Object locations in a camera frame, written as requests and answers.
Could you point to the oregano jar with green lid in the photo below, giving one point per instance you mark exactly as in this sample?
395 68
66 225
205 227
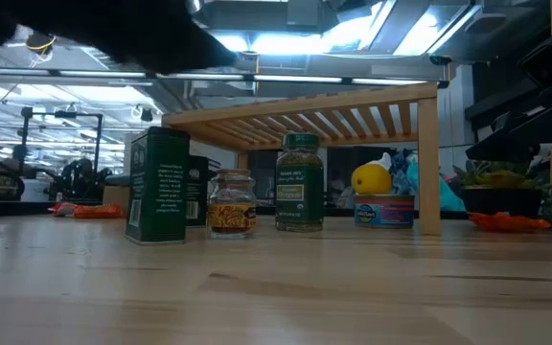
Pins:
300 191

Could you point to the small glass spice jar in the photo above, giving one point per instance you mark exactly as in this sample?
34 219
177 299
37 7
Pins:
232 215

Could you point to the green pepper spice tin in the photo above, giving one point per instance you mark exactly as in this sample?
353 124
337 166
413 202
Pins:
157 187
198 191

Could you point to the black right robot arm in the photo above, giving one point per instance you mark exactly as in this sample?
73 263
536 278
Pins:
544 62

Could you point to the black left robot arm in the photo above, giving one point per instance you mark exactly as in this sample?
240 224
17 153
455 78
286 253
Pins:
113 29

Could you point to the wooden slatted shelf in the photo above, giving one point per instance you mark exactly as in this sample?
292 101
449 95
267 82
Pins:
429 167

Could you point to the stack of white bins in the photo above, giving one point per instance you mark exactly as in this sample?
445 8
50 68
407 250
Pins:
213 153

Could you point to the yellow lemon juice bottle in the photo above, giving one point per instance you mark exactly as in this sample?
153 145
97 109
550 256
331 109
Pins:
371 178

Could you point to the blue tuna can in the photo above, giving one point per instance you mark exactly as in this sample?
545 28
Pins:
384 212

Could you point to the overhead light bar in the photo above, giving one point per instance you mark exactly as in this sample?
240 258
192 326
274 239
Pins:
199 75

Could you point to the small orange candy packet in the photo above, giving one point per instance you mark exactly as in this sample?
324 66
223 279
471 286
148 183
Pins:
98 212
62 209

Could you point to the background robot workstation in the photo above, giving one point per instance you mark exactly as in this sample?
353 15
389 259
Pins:
65 177

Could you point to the potted succulent plant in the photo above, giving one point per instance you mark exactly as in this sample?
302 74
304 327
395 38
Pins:
501 199

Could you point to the orange Reese's candy packet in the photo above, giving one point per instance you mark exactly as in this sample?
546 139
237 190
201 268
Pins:
508 223

